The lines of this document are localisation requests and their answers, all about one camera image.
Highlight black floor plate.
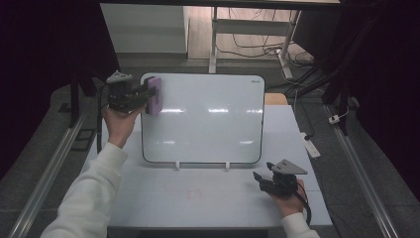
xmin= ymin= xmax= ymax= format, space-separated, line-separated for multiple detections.
xmin=70 ymin=128 xmax=97 ymax=153

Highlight person's right hand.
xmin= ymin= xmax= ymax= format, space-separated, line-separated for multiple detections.
xmin=269 ymin=178 xmax=307 ymax=219

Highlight black metal stand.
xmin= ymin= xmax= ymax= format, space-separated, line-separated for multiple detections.
xmin=285 ymin=13 xmax=384 ymax=137
xmin=58 ymin=63 xmax=115 ymax=129

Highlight purple whiteboard eraser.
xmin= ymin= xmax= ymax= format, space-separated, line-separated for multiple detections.
xmin=144 ymin=75 xmax=163 ymax=116

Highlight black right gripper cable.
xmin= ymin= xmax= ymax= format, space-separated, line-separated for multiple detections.
xmin=292 ymin=188 xmax=313 ymax=227

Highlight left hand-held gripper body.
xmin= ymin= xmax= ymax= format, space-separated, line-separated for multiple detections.
xmin=105 ymin=69 xmax=147 ymax=113

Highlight wooden table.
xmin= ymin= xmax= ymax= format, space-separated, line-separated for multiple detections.
xmin=263 ymin=92 xmax=289 ymax=106

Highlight white whiteboard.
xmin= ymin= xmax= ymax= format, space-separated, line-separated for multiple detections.
xmin=139 ymin=72 xmax=266 ymax=166

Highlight dark curtain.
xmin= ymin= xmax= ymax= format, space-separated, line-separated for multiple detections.
xmin=293 ymin=0 xmax=420 ymax=202
xmin=0 ymin=0 xmax=123 ymax=181

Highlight person's left hand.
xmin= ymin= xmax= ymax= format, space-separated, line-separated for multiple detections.
xmin=101 ymin=104 xmax=147 ymax=150

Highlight aluminium rail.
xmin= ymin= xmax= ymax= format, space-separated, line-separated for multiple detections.
xmin=7 ymin=110 xmax=88 ymax=238
xmin=325 ymin=104 xmax=400 ymax=238

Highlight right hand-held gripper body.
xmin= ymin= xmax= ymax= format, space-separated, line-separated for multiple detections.
xmin=260 ymin=159 xmax=309 ymax=198

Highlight black floor cables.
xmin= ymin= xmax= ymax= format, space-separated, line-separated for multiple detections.
xmin=216 ymin=7 xmax=329 ymax=97

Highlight white-legged desk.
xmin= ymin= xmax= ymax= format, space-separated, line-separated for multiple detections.
xmin=98 ymin=0 xmax=342 ymax=80

